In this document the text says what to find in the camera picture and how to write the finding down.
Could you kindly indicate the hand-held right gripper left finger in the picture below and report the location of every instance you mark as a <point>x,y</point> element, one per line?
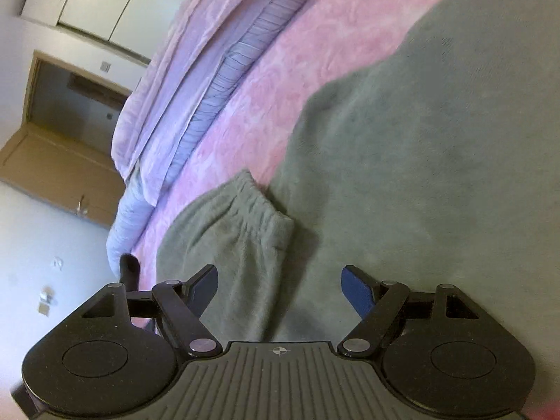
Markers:
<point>205,286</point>

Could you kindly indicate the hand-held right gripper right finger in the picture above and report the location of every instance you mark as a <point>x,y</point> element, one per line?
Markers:
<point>356,291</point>

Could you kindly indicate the green fleece pants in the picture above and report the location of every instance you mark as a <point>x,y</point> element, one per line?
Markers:
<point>415,162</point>

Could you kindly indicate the black rounded bar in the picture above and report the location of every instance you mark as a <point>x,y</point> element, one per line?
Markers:
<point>130,269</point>

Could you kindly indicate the wooden door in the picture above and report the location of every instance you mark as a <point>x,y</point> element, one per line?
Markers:
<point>57,166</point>

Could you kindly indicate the pink rose-print blanket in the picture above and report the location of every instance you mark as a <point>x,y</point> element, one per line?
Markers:
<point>271,87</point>

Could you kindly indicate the striped purple bed sheet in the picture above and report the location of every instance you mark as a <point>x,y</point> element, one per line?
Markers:
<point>245,52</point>

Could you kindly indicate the white wardrobe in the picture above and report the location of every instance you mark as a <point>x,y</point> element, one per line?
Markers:
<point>100,0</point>

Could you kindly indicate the wall socket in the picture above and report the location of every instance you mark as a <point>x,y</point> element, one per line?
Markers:
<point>57,263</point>
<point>46,298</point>

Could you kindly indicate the grey wall switch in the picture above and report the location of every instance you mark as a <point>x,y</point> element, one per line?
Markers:
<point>105,67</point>

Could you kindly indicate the wooden door frame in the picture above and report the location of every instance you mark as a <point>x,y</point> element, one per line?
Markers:
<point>37,78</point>

